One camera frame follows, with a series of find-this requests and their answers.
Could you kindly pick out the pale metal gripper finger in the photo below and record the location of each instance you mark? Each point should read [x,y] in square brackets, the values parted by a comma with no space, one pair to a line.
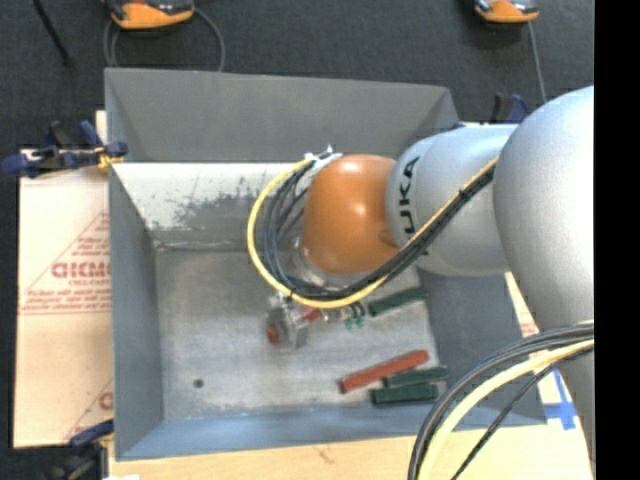
[281,306]
[299,335]

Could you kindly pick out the grey metal bin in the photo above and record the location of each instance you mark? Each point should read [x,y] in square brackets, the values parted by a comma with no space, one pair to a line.
[210,318]

